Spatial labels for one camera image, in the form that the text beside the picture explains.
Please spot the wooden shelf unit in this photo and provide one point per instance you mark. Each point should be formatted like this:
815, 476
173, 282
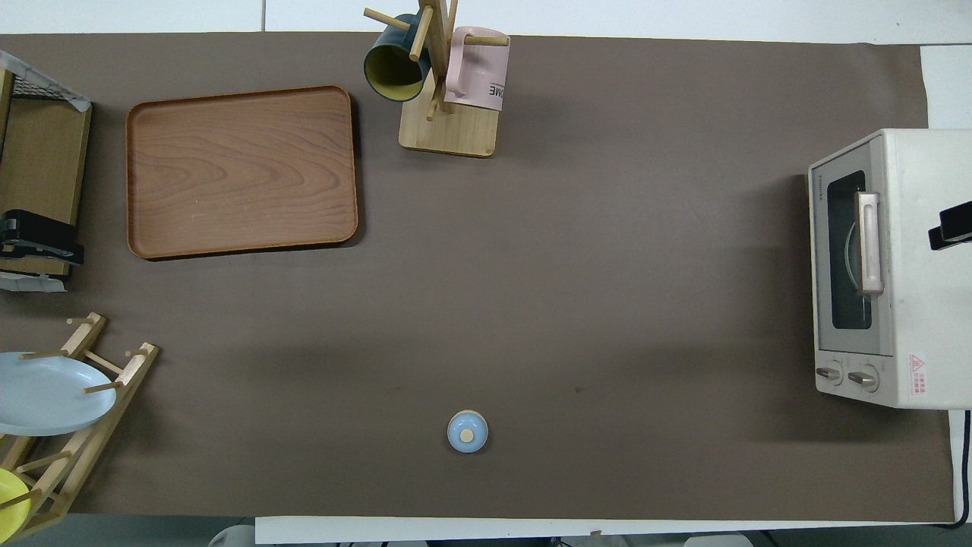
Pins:
42, 156

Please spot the grey oven knob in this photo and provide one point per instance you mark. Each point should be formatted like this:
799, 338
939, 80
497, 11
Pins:
863, 377
828, 373

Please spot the small blue and cream bell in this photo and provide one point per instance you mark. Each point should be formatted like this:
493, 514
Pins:
467, 431

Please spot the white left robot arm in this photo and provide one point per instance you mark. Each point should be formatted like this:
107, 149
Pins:
231, 538

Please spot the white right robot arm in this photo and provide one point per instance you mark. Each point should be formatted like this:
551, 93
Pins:
717, 542

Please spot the brown table mat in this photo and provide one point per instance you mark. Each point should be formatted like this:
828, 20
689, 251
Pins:
577, 289

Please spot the white foam padding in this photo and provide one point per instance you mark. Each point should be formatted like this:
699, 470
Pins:
53, 85
34, 282

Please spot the light blue plate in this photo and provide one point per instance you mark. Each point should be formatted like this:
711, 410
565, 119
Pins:
45, 393

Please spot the wooden mug tree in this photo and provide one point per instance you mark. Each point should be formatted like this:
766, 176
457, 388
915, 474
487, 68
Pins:
449, 135

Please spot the dark blue mug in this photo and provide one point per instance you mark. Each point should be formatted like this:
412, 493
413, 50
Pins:
395, 70

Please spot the toaster oven glass door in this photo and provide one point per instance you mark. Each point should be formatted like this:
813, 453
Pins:
843, 251

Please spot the wooden plate rack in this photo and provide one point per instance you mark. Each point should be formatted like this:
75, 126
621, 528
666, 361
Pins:
83, 441

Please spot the yellow plate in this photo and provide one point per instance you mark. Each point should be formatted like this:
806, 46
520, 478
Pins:
11, 501

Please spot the pink mug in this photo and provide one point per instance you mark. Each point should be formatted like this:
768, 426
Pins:
477, 72

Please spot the white toaster oven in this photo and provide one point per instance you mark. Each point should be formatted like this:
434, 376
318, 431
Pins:
923, 304

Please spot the wooden serving tray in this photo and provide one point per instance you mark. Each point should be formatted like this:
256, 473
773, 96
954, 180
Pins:
241, 172

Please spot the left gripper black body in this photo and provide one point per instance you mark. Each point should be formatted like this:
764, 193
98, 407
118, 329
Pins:
9, 232

